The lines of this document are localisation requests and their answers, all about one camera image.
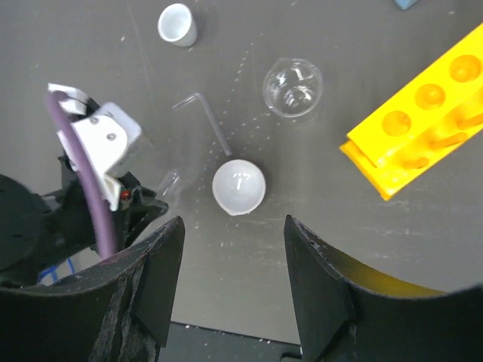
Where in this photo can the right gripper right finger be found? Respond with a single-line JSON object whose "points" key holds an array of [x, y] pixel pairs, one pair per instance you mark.
{"points": [[347, 311]]}

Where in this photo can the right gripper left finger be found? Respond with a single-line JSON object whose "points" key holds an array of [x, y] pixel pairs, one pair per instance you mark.
{"points": [[117, 310]]}

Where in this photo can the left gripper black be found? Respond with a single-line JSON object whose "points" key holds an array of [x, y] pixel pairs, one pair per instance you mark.
{"points": [[39, 232]]}

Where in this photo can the clear glass test tube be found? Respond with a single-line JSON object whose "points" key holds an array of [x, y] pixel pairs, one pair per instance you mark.
{"points": [[169, 182]]}

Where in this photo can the white round dish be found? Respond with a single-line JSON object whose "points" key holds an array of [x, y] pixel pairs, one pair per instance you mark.
{"points": [[239, 187]]}

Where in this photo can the yellow test tube rack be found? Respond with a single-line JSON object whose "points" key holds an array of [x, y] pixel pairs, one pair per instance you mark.
{"points": [[430, 117]]}

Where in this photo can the small clear glass beaker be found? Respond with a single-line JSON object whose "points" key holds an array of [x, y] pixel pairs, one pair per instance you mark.
{"points": [[292, 90]]}

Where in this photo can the small white plastic cup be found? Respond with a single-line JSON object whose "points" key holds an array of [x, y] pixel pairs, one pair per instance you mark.
{"points": [[176, 25]]}

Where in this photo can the three-compartment blue organizer box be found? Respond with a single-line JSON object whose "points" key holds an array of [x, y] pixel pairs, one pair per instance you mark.
{"points": [[404, 4]]}

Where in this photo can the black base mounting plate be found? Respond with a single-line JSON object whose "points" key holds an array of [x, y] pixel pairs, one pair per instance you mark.
{"points": [[193, 343]]}

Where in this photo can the bent clear glass tube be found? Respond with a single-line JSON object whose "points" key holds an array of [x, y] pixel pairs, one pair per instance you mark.
{"points": [[211, 117]]}

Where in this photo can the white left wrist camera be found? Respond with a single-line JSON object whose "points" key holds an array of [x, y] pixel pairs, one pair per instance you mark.
{"points": [[111, 139]]}

